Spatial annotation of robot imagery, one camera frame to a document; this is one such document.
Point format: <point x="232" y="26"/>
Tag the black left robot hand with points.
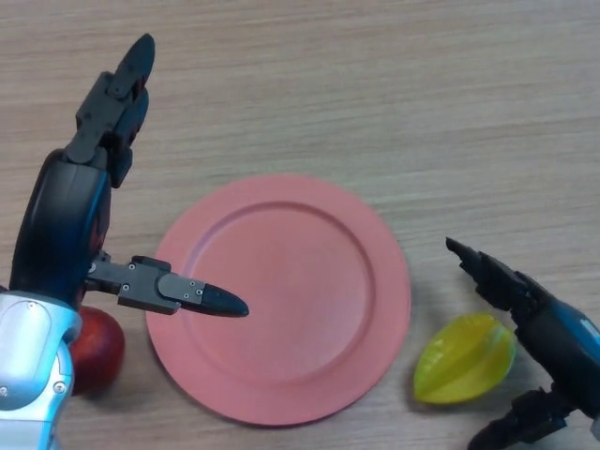
<point x="61" y="225"/>

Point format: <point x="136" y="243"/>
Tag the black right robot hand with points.
<point x="567" y="347"/>

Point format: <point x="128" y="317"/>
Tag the yellow starfruit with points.
<point x="464" y="361"/>

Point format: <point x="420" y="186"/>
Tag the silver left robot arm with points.
<point x="28" y="375"/>

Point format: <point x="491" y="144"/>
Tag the pink round plate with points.
<point x="286" y="304"/>

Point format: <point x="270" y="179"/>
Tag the red apple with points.
<point x="100" y="351"/>

